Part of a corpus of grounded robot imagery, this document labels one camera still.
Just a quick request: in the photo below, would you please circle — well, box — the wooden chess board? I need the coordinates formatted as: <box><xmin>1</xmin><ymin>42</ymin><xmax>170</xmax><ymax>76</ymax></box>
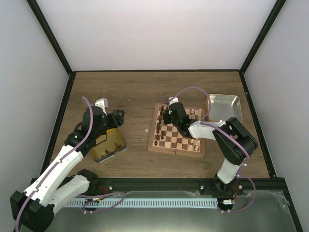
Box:
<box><xmin>148</xmin><ymin>103</ymin><xmax>205</xmax><ymax>158</ymax></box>

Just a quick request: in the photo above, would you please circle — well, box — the light blue cable duct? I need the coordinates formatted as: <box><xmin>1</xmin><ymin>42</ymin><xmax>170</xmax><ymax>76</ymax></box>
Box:
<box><xmin>65</xmin><ymin>198</ymin><xmax>218</xmax><ymax>209</ymax></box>

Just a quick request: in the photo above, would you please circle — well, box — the gold tin with dark pieces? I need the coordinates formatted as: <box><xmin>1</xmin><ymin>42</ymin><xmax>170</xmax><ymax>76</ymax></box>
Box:
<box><xmin>90</xmin><ymin>128</ymin><xmax>126</xmax><ymax>163</ymax></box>

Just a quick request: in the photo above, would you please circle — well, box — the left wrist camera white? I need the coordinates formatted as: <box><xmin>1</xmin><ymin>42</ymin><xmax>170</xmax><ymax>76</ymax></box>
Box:
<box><xmin>94</xmin><ymin>98</ymin><xmax>108</xmax><ymax>114</ymax></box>

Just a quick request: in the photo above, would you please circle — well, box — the black aluminium frame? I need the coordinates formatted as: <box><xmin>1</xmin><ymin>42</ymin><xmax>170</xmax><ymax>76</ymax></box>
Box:
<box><xmin>13</xmin><ymin>0</ymin><xmax>304</xmax><ymax>232</ymax></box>

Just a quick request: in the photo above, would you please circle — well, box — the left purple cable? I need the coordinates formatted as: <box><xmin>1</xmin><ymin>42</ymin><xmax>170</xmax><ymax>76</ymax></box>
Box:
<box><xmin>14</xmin><ymin>96</ymin><xmax>125</xmax><ymax>232</ymax></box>

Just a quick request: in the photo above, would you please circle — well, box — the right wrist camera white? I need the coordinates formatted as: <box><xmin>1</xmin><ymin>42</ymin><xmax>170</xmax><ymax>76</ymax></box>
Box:
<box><xmin>166</xmin><ymin>96</ymin><xmax>179</xmax><ymax>105</ymax></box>

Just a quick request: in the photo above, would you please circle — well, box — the purple cable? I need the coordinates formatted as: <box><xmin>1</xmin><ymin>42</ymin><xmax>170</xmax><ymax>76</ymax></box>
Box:
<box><xmin>14</xmin><ymin>96</ymin><xmax>125</xmax><ymax>232</ymax></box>
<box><xmin>172</xmin><ymin>86</ymin><xmax>256</xmax><ymax>214</ymax></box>

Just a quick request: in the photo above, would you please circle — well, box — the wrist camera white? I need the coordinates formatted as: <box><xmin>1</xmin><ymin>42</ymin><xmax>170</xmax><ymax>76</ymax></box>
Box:
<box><xmin>166</xmin><ymin>96</ymin><xmax>179</xmax><ymax>105</ymax></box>
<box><xmin>94</xmin><ymin>98</ymin><xmax>108</xmax><ymax>114</ymax></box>

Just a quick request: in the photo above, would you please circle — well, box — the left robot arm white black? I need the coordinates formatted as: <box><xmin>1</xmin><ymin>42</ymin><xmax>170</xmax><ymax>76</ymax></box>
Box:
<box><xmin>10</xmin><ymin>106</ymin><xmax>125</xmax><ymax>232</ymax></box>

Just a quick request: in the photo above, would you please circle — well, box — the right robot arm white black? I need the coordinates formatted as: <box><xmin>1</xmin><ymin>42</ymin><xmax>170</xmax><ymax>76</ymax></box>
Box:
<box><xmin>163</xmin><ymin>102</ymin><xmax>258</xmax><ymax>195</ymax></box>

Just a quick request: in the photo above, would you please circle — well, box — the row of white chess pieces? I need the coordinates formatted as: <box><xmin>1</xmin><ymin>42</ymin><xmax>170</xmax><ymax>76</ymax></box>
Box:
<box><xmin>188</xmin><ymin>108</ymin><xmax>203</xmax><ymax>153</ymax></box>

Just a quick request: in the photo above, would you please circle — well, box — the silver tin yellow rim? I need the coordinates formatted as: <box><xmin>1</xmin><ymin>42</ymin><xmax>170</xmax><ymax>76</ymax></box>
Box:
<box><xmin>205</xmin><ymin>94</ymin><xmax>243</xmax><ymax>122</ymax></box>

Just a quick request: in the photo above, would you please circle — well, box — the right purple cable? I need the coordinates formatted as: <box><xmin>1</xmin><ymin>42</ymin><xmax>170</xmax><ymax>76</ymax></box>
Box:
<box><xmin>172</xmin><ymin>86</ymin><xmax>256</xmax><ymax>214</ymax></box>

